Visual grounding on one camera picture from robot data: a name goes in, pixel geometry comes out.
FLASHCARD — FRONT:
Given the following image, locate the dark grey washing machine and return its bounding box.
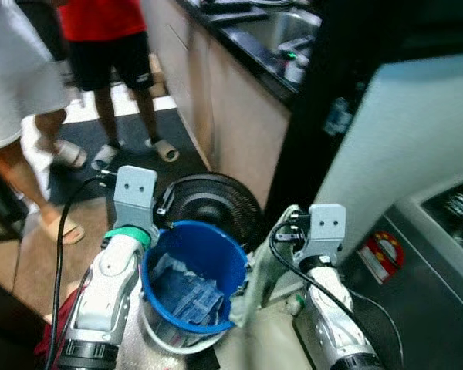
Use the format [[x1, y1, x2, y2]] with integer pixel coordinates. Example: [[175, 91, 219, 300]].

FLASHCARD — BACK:
[[340, 181, 463, 370]]

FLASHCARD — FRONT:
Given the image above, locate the black electric fan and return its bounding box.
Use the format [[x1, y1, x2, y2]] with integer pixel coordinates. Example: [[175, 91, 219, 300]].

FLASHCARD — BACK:
[[164, 173, 265, 251]]

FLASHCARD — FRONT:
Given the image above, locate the blue plastic bucket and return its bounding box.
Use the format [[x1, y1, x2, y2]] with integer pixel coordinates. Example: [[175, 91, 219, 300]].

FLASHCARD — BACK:
[[139, 220, 249, 355]]

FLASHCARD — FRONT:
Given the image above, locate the black floor mat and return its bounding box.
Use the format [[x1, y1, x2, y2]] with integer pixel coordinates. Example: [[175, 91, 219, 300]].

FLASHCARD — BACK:
[[46, 108, 209, 205]]

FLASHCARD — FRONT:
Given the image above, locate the red warning sticker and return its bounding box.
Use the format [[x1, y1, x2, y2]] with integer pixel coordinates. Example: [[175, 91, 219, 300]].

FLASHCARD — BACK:
[[359, 231, 406, 284]]

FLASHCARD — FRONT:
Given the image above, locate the wooden kitchen cabinet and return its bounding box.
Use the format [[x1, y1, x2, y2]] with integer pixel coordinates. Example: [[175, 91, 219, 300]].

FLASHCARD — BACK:
[[139, 0, 294, 209]]

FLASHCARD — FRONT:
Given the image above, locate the cardboard box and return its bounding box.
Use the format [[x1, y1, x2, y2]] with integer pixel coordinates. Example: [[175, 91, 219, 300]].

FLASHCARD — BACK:
[[127, 54, 167, 99]]

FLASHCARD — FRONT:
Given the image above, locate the red cloth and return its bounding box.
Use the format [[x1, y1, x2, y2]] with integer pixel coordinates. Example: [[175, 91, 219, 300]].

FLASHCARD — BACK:
[[35, 289, 82, 370]]

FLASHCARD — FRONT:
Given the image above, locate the black kitchen countertop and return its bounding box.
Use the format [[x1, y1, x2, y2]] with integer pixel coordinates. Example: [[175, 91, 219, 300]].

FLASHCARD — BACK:
[[177, 0, 325, 105]]

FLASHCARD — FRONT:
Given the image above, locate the person in red shirt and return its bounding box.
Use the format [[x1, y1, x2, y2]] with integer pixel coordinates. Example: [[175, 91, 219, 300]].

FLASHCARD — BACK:
[[58, 0, 180, 172]]

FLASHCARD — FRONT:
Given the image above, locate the person in white shorts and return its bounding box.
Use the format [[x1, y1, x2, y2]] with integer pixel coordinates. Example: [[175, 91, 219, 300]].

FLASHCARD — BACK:
[[0, 0, 87, 246]]

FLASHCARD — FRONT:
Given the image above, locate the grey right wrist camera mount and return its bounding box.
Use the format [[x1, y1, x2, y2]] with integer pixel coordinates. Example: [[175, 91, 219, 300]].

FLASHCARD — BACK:
[[305, 203, 347, 261]]

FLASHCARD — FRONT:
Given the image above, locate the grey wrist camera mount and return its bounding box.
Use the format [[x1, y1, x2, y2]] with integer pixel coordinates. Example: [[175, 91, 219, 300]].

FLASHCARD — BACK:
[[305, 203, 347, 261], [112, 165, 160, 238]]

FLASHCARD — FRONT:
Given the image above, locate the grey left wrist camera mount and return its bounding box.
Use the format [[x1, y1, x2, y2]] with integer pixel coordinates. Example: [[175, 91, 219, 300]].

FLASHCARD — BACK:
[[112, 165, 160, 238]]

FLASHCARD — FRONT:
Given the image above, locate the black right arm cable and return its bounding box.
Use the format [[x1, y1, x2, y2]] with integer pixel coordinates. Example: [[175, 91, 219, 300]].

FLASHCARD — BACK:
[[269, 220, 406, 370]]

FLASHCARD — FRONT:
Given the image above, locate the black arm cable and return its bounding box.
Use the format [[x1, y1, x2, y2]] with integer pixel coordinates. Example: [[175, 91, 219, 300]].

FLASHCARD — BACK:
[[52, 176, 117, 363], [269, 220, 406, 370]]

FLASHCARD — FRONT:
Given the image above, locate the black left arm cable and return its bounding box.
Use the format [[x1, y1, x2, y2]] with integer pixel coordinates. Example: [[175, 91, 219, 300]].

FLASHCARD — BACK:
[[52, 176, 117, 363]]

